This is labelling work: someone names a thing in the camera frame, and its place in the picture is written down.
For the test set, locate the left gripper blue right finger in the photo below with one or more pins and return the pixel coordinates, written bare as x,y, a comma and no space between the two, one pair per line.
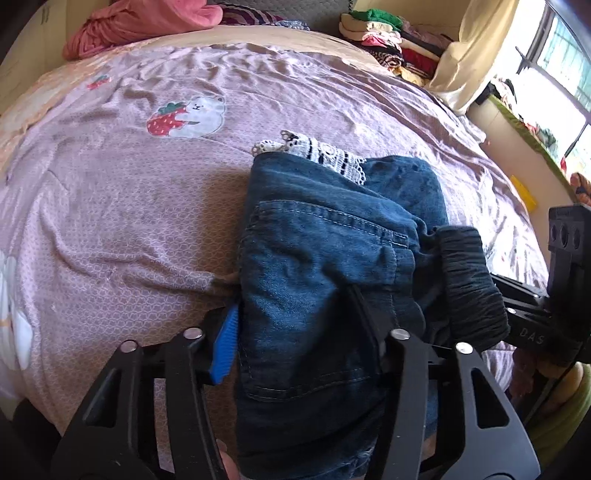
375,319

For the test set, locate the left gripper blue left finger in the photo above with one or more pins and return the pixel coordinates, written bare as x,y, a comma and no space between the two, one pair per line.
224,341

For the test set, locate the blue denim pants lace hem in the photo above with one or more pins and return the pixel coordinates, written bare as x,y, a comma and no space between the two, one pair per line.
321,225

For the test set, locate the left hand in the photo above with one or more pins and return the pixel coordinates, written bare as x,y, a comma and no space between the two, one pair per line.
229,465

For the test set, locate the right hand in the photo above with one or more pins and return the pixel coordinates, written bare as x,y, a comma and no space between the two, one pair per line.
581,187

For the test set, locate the yellow box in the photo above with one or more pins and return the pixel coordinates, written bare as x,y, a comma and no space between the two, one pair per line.
524,193

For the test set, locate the lilac cartoon print quilt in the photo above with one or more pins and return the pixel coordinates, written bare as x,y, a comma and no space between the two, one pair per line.
120,206

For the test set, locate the cream curtain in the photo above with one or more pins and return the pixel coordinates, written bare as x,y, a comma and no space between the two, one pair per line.
467,64

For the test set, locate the stack of folded clothes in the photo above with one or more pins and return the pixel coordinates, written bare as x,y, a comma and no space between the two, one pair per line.
404,50

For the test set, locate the grey quilted headboard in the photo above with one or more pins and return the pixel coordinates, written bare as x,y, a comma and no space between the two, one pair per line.
320,15

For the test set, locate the striped purple pillow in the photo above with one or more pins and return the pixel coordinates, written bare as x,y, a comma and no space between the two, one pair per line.
238,15

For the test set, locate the pink crumpled blanket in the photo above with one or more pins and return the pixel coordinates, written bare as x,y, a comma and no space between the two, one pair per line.
125,22

